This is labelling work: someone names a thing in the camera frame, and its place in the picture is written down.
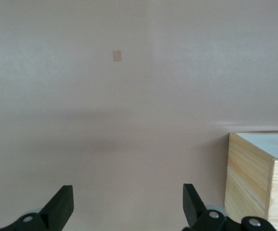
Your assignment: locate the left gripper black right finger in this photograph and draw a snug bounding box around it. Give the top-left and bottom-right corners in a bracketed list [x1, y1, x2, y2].
[182, 183, 277, 231]

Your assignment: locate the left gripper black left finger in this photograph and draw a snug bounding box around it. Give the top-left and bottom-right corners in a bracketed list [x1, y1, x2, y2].
[0, 184, 74, 231]

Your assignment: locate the white-fronted drawer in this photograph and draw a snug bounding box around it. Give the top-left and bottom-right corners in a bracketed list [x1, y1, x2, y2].
[236, 132, 278, 161]

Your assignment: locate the wooden drawer cabinet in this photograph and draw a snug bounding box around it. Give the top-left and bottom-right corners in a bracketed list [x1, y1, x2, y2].
[224, 131, 278, 231]

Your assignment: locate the tan tape patch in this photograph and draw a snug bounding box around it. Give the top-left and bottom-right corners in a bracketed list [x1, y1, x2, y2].
[112, 50, 123, 63]

